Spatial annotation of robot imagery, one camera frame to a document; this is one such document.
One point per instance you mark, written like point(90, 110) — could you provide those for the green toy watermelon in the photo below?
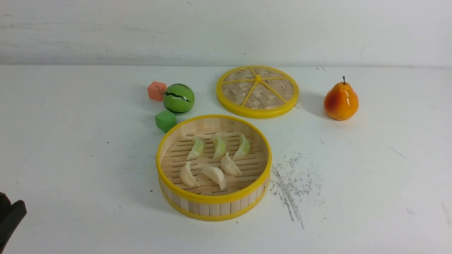
point(178, 98)

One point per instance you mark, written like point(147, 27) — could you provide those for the orange toy pear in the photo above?
point(341, 102)

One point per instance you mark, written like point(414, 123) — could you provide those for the orange foam cube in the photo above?
point(156, 91)

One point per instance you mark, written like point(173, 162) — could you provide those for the green foam cube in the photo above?
point(165, 120)

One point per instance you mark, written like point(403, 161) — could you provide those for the white dumpling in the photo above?
point(216, 175)
point(186, 176)
point(229, 167)

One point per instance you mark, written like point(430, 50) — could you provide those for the white dumpling top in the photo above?
point(229, 167)

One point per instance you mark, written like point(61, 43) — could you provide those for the white dumpling bottom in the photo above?
point(186, 176)

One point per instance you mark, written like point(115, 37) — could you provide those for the green dumpling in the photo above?
point(244, 147)
point(219, 146)
point(197, 148)

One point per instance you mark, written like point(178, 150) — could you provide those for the woven bamboo steamer lid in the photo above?
point(257, 92)

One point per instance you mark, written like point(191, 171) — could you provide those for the green dumpling top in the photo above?
point(197, 148)

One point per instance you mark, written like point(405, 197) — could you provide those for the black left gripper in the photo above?
point(11, 215)

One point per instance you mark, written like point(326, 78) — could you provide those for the green dumpling bottom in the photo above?
point(244, 147)

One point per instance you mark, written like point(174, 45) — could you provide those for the bamboo steamer tray yellow rim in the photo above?
point(208, 202)

